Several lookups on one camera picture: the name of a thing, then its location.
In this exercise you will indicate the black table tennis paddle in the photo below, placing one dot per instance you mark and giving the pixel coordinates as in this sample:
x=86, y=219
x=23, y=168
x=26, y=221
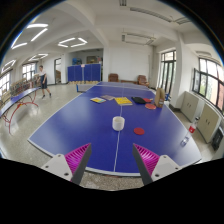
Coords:
x=138, y=100

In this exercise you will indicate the beige cabinet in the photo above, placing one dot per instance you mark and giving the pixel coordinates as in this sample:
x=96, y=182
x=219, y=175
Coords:
x=190, y=106
x=208, y=122

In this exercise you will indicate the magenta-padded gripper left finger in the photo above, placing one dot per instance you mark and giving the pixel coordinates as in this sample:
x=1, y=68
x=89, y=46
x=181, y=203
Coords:
x=77, y=160

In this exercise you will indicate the red table tennis paddle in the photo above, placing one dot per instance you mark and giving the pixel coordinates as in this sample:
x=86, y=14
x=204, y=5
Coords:
x=150, y=106
x=147, y=100

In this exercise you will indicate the brown armchair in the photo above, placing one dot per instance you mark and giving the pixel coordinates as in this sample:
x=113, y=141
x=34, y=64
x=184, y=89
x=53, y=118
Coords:
x=142, y=80
x=113, y=77

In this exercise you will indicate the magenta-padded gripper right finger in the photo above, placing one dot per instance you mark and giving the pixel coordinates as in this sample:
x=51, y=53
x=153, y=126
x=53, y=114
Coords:
x=146, y=160

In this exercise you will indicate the black floor appliance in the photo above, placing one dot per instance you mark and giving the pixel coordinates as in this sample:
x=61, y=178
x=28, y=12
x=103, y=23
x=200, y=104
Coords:
x=218, y=138

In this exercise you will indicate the black framed glass door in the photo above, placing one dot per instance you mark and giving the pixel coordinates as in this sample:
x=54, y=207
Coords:
x=167, y=71

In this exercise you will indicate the grey brown thin book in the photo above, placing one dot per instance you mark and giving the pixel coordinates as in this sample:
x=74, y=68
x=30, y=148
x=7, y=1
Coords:
x=107, y=97

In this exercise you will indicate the ceiling air conditioner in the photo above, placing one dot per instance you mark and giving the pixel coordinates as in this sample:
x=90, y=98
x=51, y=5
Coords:
x=137, y=39

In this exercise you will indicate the black framed window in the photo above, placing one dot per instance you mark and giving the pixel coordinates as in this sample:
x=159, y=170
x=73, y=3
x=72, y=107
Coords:
x=210, y=83

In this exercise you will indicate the multicoloured thin book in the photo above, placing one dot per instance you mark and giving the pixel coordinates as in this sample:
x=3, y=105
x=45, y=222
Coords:
x=98, y=100

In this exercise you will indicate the person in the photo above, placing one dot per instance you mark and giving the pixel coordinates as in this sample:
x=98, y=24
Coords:
x=43, y=81

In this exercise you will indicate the table tennis net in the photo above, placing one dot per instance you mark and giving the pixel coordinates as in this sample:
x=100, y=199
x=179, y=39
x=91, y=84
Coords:
x=85, y=87

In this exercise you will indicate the ceiling lights group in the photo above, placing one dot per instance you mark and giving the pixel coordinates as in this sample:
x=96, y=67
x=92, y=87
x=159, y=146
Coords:
x=38, y=33

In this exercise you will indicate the white cup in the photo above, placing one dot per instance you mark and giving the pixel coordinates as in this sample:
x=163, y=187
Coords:
x=118, y=123

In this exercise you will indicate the brown cardboard box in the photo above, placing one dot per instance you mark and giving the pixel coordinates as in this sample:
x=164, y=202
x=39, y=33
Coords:
x=159, y=97

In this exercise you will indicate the blue folded partition boards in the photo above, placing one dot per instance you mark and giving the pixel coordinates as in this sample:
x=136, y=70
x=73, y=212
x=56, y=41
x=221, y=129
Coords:
x=84, y=72

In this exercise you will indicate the wooden chairs group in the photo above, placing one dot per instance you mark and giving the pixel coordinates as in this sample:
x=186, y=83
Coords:
x=21, y=86

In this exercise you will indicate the blue table with red legs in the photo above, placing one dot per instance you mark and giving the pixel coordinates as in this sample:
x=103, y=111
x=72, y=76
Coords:
x=16, y=98

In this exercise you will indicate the yellow book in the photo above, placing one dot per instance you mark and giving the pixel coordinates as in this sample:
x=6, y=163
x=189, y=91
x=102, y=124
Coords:
x=123, y=101

